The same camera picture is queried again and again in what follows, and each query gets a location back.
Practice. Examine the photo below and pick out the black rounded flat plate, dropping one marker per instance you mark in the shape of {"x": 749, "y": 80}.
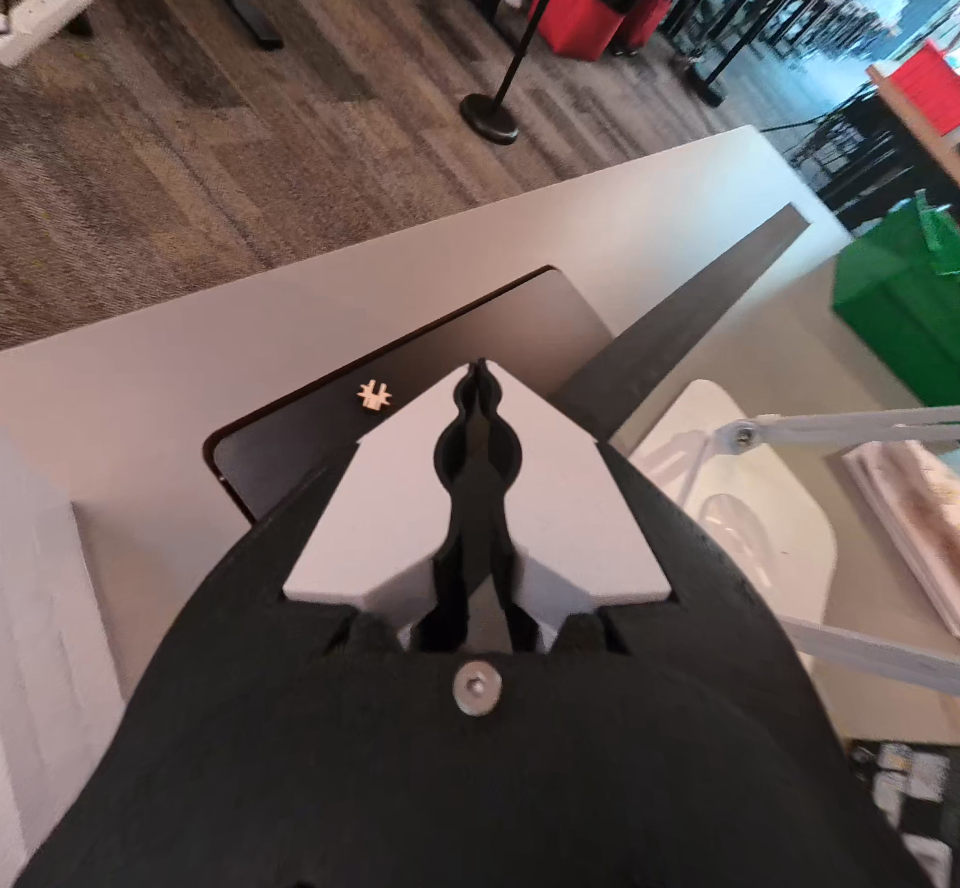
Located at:
{"x": 450, "y": 348}

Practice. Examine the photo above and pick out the red storage bin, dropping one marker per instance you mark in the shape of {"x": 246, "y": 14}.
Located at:
{"x": 930, "y": 85}

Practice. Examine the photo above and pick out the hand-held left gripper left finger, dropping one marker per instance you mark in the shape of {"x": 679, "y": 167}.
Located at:
{"x": 375, "y": 520}

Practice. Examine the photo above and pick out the black stanchion post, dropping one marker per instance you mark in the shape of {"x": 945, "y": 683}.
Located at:
{"x": 705, "y": 89}
{"x": 489, "y": 119}

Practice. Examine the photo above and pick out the green plastic bin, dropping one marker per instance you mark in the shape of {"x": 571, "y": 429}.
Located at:
{"x": 900, "y": 303}

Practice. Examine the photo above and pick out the clear plastic bin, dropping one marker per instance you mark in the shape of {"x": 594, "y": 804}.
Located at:
{"x": 45, "y": 640}

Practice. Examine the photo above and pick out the instruction booklet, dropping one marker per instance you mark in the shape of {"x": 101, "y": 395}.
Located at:
{"x": 907, "y": 528}

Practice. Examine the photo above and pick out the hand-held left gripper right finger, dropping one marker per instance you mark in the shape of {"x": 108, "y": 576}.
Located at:
{"x": 585, "y": 520}

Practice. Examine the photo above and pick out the small cross-shaped wooden part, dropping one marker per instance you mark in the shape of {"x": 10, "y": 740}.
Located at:
{"x": 373, "y": 397}

